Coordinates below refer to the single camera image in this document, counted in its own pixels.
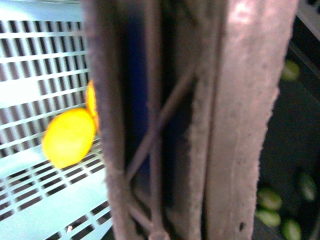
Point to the brown basket handle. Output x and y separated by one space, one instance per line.
185 91

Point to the yellow mango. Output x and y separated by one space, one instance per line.
91 103

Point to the yellow lemon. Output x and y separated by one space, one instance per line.
69 137

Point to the light blue plastic basket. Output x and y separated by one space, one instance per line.
43 73

